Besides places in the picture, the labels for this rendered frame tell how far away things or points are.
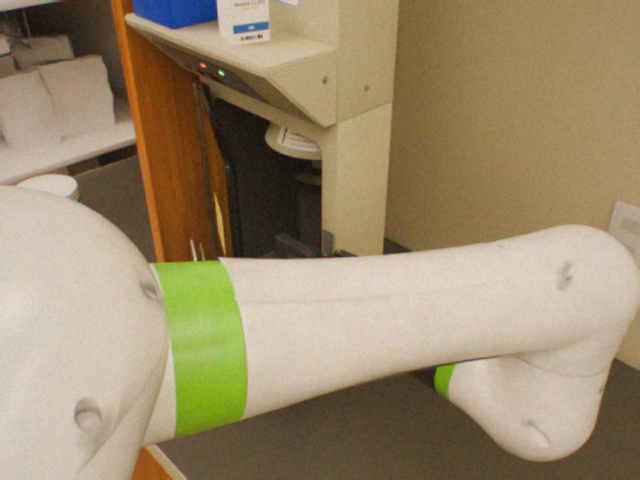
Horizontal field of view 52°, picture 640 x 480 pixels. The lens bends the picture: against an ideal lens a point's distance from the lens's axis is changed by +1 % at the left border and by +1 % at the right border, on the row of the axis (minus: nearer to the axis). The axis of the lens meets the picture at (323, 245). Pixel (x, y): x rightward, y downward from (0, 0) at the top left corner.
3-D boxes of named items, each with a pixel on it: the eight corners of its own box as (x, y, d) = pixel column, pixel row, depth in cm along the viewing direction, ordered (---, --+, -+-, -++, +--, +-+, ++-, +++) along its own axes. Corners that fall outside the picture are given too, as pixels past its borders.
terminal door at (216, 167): (222, 278, 128) (200, 80, 105) (250, 389, 103) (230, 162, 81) (218, 279, 127) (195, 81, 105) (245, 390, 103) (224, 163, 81)
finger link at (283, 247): (315, 275, 83) (311, 277, 82) (279, 252, 87) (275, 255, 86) (315, 255, 81) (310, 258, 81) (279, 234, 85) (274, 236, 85)
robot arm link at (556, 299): (206, 358, 53) (243, 459, 44) (208, 233, 47) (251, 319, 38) (559, 301, 66) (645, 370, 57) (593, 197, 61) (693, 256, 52)
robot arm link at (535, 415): (543, 507, 59) (598, 450, 66) (582, 400, 53) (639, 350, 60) (420, 418, 67) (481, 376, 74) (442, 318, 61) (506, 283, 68)
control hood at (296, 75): (197, 65, 105) (190, 0, 100) (338, 124, 86) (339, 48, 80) (133, 82, 99) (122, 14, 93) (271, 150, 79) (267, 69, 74)
